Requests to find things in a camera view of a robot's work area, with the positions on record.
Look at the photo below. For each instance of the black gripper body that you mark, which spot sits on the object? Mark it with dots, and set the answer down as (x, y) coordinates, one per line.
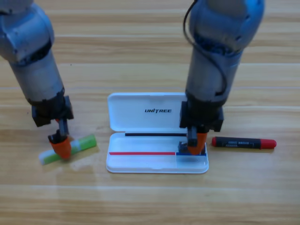
(201, 114)
(51, 110)

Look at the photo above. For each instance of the green and white pen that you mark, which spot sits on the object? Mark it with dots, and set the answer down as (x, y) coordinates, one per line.
(86, 143)

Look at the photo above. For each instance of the red and black marker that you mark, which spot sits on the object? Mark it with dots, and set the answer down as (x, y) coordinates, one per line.
(243, 142)

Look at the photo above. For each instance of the white Unitree pencil case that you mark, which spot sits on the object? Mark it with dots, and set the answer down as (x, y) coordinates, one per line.
(145, 145)

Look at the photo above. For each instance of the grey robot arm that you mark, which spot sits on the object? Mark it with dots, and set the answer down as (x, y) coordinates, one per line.
(211, 58)
(35, 65)

